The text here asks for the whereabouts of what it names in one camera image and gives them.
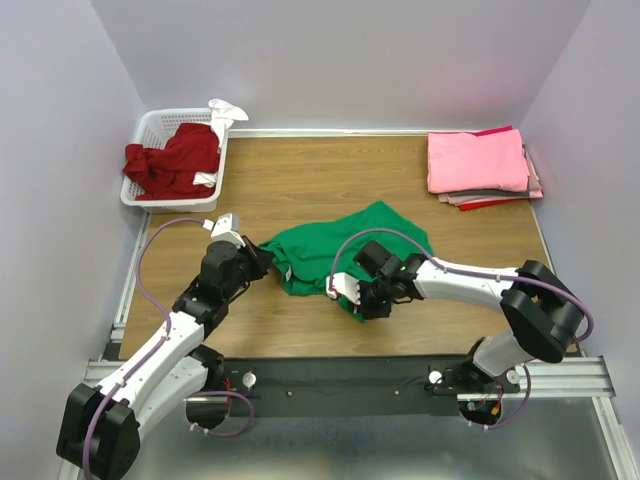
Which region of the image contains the white t shirt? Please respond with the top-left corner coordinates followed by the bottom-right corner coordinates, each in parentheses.
top-left (193, 99), bottom-right (249, 188)

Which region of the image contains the green t shirt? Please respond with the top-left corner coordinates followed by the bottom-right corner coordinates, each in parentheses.
top-left (259, 201), bottom-right (434, 297)

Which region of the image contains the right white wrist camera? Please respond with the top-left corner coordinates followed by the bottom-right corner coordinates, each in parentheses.
top-left (326, 272), bottom-right (361, 305)

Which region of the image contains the dark red t shirt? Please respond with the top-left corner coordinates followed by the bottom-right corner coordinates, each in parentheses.
top-left (123, 123), bottom-right (220, 201)

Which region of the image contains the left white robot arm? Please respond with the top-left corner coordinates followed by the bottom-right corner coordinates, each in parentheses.
top-left (56, 240), bottom-right (274, 479)

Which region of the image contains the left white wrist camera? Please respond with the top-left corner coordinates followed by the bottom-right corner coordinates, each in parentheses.
top-left (202, 213), bottom-right (245, 248)

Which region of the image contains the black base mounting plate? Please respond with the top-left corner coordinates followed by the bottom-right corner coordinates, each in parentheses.
top-left (164, 353), bottom-right (521, 420)

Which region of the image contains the white plastic laundry basket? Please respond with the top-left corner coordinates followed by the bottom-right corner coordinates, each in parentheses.
top-left (120, 108), bottom-right (227, 213)

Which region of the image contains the pink folded t shirt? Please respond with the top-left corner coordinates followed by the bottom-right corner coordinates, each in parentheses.
top-left (427, 129), bottom-right (529, 194)

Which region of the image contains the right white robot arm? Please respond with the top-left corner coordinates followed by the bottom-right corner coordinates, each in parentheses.
top-left (354, 241), bottom-right (585, 392)

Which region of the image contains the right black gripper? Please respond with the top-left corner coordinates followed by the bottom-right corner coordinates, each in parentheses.
top-left (347, 276), bottom-right (394, 320)

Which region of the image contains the aluminium frame rail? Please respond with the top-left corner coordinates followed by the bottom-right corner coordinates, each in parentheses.
top-left (57, 214), bottom-right (626, 480)

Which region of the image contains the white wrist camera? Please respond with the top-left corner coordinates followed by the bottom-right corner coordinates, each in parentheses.
top-left (326, 272), bottom-right (361, 305)
top-left (202, 213), bottom-right (245, 248)

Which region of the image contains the folded shirts stack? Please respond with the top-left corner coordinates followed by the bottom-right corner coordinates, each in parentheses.
top-left (432, 125), bottom-right (543, 211)

